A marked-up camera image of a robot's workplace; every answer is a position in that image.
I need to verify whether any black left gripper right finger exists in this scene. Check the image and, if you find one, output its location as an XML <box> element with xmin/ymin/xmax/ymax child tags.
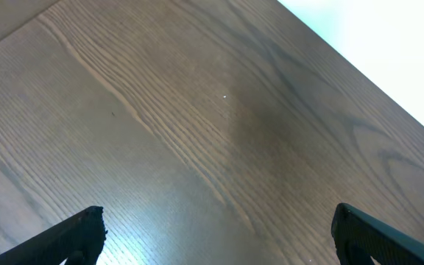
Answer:
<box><xmin>331</xmin><ymin>202</ymin><xmax>424</xmax><ymax>265</ymax></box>

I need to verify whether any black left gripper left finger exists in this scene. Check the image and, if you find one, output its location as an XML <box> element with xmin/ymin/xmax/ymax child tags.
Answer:
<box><xmin>0</xmin><ymin>206</ymin><xmax>107</xmax><ymax>265</ymax></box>

